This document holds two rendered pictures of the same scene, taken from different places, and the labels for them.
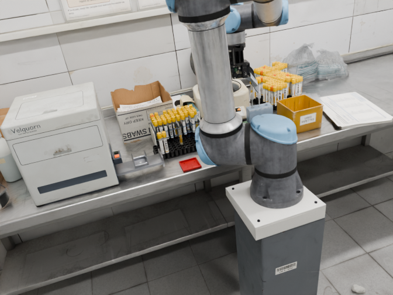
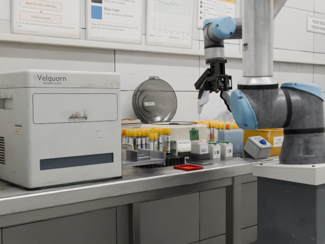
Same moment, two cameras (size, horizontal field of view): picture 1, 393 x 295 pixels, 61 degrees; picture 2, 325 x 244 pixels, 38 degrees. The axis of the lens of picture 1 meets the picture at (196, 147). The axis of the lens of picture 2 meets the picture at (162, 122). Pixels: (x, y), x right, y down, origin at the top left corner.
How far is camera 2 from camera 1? 91 cm
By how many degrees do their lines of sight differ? 37
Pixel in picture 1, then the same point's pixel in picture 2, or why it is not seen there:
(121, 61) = not seen: hidden behind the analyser
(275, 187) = (315, 142)
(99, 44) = (40, 66)
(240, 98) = (202, 129)
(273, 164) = (312, 117)
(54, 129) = (78, 87)
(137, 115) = not seen: hidden behind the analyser
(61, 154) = (76, 120)
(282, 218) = not seen: outside the picture
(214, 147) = (260, 99)
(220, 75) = (270, 29)
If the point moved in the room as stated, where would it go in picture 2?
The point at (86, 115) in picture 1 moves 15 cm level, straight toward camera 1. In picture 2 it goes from (110, 79) to (146, 77)
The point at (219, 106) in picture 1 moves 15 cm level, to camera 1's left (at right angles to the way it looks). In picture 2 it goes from (267, 58) to (220, 57)
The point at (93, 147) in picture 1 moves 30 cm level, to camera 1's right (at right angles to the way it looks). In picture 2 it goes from (108, 120) to (201, 117)
